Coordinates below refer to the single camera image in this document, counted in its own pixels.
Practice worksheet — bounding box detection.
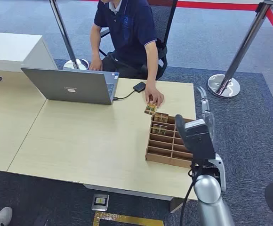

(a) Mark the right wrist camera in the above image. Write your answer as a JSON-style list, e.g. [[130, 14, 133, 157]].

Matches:
[[174, 114, 216, 163]]

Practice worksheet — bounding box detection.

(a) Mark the green and gold card stack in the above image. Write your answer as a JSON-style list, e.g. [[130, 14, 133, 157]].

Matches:
[[150, 124, 167, 136], [153, 113, 169, 123]]

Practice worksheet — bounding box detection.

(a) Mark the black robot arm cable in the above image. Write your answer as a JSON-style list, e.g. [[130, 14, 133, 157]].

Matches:
[[179, 167, 199, 226]]

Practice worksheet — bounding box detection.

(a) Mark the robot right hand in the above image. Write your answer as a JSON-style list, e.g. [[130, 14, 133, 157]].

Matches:
[[196, 86, 216, 143]]

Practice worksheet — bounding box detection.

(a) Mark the gold floor tape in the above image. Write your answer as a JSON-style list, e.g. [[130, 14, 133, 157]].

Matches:
[[92, 211, 164, 226]]

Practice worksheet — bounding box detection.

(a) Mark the wooden slotted card box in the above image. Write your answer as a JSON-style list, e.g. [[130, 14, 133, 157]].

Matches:
[[145, 112, 196, 169]]

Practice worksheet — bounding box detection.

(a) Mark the white cabinet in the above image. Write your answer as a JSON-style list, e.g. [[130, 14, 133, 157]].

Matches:
[[0, 31, 58, 73]]

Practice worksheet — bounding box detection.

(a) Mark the black mesh office chair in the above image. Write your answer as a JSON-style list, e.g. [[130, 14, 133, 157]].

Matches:
[[98, 0, 178, 81]]

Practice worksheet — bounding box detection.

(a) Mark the chrome stanchion post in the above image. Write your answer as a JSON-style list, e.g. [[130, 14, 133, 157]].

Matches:
[[207, 0, 273, 99], [48, 0, 89, 71]]

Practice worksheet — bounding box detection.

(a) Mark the black laptop cable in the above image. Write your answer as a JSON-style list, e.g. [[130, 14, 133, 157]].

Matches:
[[112, 89, 137, 101]]

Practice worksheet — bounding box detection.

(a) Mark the grey laptop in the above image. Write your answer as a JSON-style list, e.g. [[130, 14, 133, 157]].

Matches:
[[20, 67, 120, 106]]

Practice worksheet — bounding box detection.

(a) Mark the person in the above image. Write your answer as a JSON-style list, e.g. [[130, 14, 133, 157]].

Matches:
[[89, 0, 169, 108]]

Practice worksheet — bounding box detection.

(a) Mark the metal floor socket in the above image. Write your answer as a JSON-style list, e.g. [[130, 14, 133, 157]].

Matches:
[[91, 194, 109, 212]]

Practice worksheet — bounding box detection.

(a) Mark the person's left hand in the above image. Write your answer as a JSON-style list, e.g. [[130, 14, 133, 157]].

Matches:
[[145, 81, 164, 108]]

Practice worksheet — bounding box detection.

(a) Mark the grey shoe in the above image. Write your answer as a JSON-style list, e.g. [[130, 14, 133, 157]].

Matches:
[[0, 207, 13, 226]]

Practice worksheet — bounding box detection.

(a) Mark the person's right hand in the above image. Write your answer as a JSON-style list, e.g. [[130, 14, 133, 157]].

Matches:
[[89, 54, 103, 72]]

